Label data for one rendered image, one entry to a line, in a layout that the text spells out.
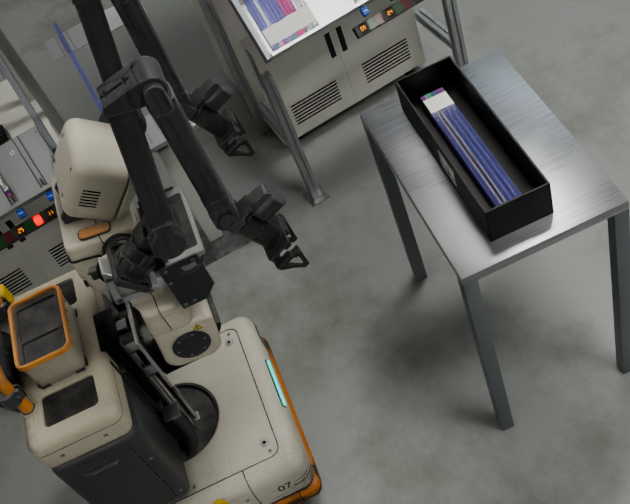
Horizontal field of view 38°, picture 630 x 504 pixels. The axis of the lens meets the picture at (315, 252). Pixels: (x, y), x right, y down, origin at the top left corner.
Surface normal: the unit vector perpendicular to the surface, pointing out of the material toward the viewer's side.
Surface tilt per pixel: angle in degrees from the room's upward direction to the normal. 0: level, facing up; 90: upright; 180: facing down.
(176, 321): 90
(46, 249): 90
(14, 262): 90
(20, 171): 43
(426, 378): 0
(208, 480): 0
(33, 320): 0
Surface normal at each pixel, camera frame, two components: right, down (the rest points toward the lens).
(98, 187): 0.33, 0.67
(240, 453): -0.28, -0.61
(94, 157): 0.40, -0.73
